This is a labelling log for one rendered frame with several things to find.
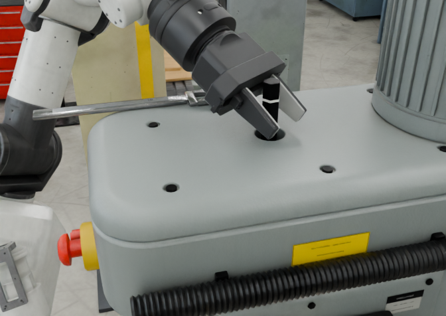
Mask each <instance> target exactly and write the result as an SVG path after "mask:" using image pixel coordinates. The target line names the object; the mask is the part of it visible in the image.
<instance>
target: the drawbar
mask: <svg viewBox="0 0 446 316"><path fill-rule="evenodd" d="M280 81H281V80H279V79H276V78H266V79H264V81H263V99H266V100H269V101H272V100H278V99H279V93H280ZM262 106H263V107H264V108H265V109H266V110H267V111H268V113H269V114H270V115H271V117H272V118H273V119H274V120H275V121H276V122H277V124H278V115H279V101H278V102H274V103H268V102H265V101H262ZM261 139H262V140H265V141H277V133H276V134H275V135H274V136H273V137H272V138H271V139H267V138H266V137H265V136H264V135H262V134H261Z"/></svg>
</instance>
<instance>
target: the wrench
mask: <svg viewBox="0 0 446 316"><path fill-rule="evenodd" d="M205 95H206V92H205V91H204V90H203V89H201V90H193V91H187V92H185V94H183V95H176V96H164V97H158V98H145V99H138V100H126V101H119V102H107V103H100V104H88V105H81V106H69V107H62V108H50V109H43V110H34V111H33V120H41V119H52V118H64V117H71V116H82V115H89V114H101V113H108V112H119V111H125V110H138V109H144V108H156V107H163V106H174V105H181V104H187V103H188V104H189V106H190V107H191V106H208V105H209V104H208V103H207V102H206V101H205V100H204V98H197V97H203V96H205ZM196 98H197V99H196Z"/></svg>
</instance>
